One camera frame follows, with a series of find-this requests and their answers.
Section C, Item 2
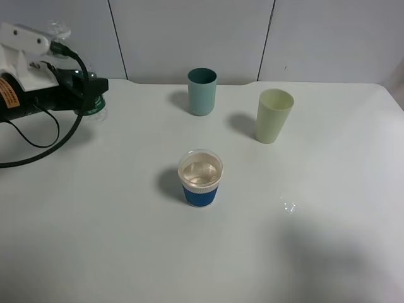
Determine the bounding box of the teal plastic cup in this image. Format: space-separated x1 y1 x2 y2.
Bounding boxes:
187 68 217 116

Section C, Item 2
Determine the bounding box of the black left camera cable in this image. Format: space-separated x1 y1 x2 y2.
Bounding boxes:
0 40 90 169

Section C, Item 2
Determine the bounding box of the blue-sleeved clear cup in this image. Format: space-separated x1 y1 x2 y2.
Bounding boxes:
177 149 223 208

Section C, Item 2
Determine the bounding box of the pale yellow plastic cup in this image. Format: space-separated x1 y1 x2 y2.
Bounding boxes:
255 88 294 144

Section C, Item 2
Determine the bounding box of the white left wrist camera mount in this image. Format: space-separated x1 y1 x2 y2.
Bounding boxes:
1 22 59 92

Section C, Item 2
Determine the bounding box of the clear green-label water bottle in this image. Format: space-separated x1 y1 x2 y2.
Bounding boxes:
47 20 107 122

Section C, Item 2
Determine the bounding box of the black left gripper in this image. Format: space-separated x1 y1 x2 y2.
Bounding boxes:
1 68 109 122

